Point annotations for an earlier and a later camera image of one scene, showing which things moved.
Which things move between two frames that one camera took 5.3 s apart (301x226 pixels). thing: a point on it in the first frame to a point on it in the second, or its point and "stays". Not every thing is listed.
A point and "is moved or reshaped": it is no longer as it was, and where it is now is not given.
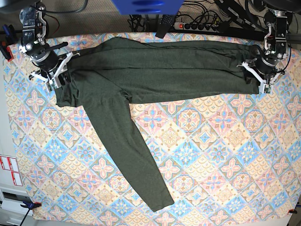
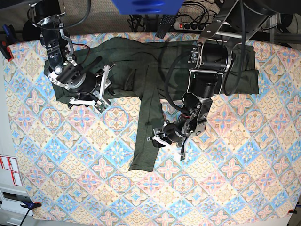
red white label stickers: (10, 164) stays
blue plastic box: (148, 7) stays
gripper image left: (43, 58) to (74, 77)
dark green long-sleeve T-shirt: (103, 77) is moved or reshaped
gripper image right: (266, 67) to (171, 133)
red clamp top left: (9, 39) stays
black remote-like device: (166, 21) stays
